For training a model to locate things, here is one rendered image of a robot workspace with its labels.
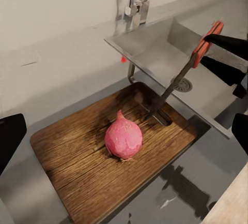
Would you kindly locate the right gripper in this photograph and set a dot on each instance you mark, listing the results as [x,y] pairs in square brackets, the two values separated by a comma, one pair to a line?
[228,73]

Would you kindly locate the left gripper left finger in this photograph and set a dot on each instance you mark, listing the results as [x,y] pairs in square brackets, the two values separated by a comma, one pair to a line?
[12,131]

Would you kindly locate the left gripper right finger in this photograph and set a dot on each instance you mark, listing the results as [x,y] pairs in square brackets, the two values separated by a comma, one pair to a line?
[240,130]

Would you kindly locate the vidalia onion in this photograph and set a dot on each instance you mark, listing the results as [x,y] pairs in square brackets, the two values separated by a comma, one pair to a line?
[123,138]

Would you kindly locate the cutting board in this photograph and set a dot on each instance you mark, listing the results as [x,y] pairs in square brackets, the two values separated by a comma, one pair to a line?
[90,180]

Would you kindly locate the parer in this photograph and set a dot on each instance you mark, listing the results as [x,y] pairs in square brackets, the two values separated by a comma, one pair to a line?
[198,53]

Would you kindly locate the drop in sink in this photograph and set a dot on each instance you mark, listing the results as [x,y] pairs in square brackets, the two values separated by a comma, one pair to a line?
[162,48]

